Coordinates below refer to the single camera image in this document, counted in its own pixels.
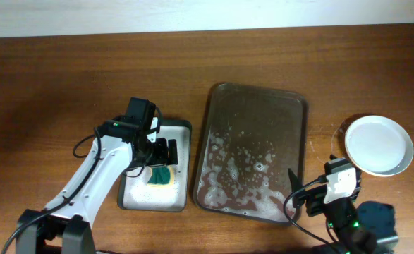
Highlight small black soapy tray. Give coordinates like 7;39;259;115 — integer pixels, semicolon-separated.
118;119;192;212

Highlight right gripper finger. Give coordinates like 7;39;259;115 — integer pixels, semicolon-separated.
287;168;303;193
329;154;349;166

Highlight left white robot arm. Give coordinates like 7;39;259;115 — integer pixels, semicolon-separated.
2;98;178;253

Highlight brown plastic serving tray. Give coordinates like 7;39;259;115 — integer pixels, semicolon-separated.
193;83;308;225

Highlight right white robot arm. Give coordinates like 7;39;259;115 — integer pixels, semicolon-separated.
283;155;398;253

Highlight pale green plate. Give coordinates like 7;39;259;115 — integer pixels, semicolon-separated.
344;115;414;177

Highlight green and yellow sponge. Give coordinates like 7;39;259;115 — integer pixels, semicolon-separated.
147;166;175;188

